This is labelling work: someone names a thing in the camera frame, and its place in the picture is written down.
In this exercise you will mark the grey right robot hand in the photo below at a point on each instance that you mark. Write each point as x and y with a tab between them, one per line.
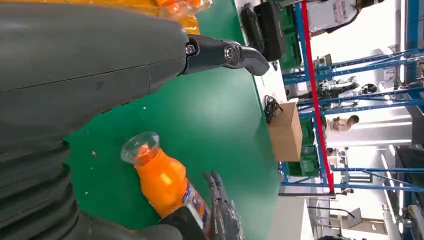
222	212

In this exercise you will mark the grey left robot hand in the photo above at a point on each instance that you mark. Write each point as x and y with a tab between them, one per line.
82	59

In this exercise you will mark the orange drink bottle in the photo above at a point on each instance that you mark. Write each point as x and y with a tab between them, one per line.
198	4
172	8
162	182

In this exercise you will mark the yellow plastic sheet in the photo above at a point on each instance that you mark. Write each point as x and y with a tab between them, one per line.
99	2

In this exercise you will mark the green table mat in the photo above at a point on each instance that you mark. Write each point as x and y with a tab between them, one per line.
198	132

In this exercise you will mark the green plastic crate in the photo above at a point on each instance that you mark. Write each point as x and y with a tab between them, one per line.
291	49
308	162

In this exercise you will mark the brown cardboard box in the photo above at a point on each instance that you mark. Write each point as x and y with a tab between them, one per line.
286	136

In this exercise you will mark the person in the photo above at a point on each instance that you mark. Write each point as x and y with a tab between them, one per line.
331	15
344	124

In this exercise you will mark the black handheld controller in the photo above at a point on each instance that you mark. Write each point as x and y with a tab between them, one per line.
251	28

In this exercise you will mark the black carrying case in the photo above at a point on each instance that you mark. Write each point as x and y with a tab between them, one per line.
270	30

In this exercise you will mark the white table with metal frame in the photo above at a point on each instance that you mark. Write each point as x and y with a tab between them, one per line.
288	218

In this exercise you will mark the red metal post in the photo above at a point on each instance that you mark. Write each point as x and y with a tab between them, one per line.
314	99

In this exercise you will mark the blue metal rack frame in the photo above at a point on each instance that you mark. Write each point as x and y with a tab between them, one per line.
411	20

